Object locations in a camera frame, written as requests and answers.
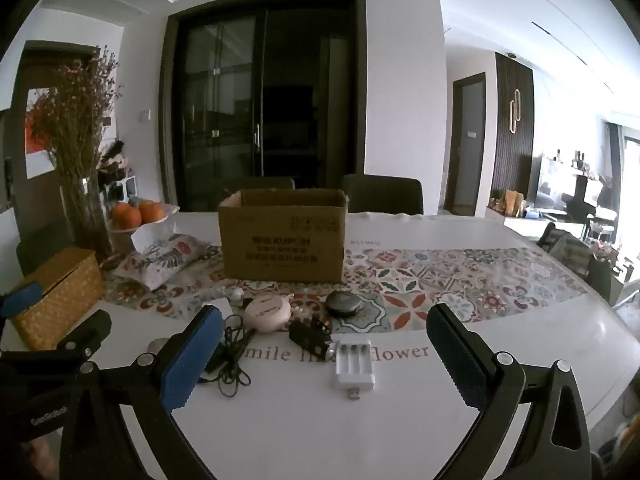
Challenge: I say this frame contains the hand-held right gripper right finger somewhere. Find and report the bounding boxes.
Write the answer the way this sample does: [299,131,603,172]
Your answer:
[426,302,593,480]

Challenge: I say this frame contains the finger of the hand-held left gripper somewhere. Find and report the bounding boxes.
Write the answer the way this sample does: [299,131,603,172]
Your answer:
[0,280,45,322]
[0,309,112,375]

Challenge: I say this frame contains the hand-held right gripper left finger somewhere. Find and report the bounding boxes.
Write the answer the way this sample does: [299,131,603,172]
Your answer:
[60,304,224,480]

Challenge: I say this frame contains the black earphones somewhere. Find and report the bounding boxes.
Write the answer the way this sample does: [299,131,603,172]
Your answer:
[200,327,258,398]

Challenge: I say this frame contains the small white box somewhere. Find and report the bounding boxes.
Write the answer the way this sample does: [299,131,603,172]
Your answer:
[200,297,236,322]

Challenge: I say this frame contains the white figurine keychain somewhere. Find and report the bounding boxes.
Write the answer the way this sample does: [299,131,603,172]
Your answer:
[220,286,255,310]

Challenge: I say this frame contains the pink round case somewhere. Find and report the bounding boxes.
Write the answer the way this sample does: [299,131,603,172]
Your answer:
[244,294,290,331]

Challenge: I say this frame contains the white battery charger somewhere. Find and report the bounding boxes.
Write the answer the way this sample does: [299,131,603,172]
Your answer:
[330,339,373,402]

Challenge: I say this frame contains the black bike light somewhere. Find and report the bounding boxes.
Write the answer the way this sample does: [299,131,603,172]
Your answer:
[289,317,333,356]

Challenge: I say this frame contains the black round case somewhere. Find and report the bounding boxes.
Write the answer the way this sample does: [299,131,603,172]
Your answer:
[326,290,362,317]

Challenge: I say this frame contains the brown cardboard box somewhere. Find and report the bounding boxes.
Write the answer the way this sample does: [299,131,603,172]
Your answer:
[217,188,349,285]

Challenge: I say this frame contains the yellow woven basket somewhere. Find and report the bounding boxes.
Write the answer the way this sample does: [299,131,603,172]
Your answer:
[9,247,107,352]

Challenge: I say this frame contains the dark dining chair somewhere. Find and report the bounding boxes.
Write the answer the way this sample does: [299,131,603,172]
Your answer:
[341,174,425,216]
[585,255,619,306]
[16,217,73,277]
[222,176,296,192]

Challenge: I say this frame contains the glass vase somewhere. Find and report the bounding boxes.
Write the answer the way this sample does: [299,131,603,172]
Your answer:
[59,177,113,261]

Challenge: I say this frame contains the floral cloth tissue pouch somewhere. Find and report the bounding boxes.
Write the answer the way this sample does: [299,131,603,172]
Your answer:
[114,230,213,291]

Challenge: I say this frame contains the white fruit bowl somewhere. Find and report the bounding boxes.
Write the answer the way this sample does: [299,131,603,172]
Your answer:
[106,205,180,253]

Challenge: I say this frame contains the orange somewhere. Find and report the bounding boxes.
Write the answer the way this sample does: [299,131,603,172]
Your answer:
[111,204,143,231]
[137,200,167,224]

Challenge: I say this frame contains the white low sideboard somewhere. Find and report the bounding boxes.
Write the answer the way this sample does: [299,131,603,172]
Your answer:
[487,205,586,241]

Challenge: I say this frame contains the white cube shelf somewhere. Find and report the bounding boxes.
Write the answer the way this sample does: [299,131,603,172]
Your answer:
[97,140,138,208]

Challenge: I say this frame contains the plaid blanket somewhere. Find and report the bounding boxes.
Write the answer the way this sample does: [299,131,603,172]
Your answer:
[539,222,608,281]

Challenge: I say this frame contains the wooden ornament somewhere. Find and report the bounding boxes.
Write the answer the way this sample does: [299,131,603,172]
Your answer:
[504,189,526,217]

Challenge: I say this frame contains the red door poster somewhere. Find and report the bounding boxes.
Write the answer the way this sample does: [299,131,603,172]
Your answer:
[25,87,66,178]

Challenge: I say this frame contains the dried flower bunch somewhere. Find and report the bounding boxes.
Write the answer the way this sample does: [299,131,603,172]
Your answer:
[32,45,123,196]

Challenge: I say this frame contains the television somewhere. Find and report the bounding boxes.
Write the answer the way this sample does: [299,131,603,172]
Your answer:
[535,170,601,213]

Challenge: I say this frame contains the grey interior door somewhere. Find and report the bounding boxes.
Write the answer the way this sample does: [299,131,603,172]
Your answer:
[444,72,487,216]

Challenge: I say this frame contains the brown entrance door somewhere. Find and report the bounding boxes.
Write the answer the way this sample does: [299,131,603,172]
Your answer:
[10,40,101,261]

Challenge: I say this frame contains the large window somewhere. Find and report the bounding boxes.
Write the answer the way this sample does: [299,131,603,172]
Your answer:
[602,120,640,271]

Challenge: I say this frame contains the dark sliding glass door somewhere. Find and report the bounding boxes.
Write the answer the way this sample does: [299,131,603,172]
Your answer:
[159,0,368,213]

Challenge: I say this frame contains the dark slatted wall panel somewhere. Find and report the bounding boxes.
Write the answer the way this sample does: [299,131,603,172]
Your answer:
[492,52,535,206]

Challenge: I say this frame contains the gold wall ornament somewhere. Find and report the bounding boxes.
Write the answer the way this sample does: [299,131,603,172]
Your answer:
[507,89,523,133]

